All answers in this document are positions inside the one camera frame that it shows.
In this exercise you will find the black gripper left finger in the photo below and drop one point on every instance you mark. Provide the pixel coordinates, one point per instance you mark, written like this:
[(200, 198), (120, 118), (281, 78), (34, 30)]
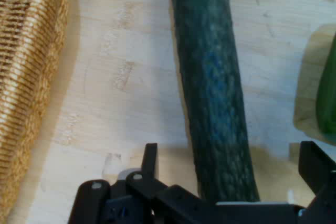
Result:
[(147, 197)]

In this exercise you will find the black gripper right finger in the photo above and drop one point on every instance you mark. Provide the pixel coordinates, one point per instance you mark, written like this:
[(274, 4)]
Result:
[(323, 176)]

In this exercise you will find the green bell pepper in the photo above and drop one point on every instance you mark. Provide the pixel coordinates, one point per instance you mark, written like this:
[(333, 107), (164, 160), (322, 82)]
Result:
[(329, 98)]

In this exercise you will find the bamboo cutting board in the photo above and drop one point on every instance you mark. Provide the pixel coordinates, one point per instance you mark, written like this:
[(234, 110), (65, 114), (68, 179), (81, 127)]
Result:
[(118, 77)]

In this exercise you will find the long dark green cucumber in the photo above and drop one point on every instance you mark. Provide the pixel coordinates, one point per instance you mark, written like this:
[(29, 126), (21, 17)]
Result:
[(210, 77)]

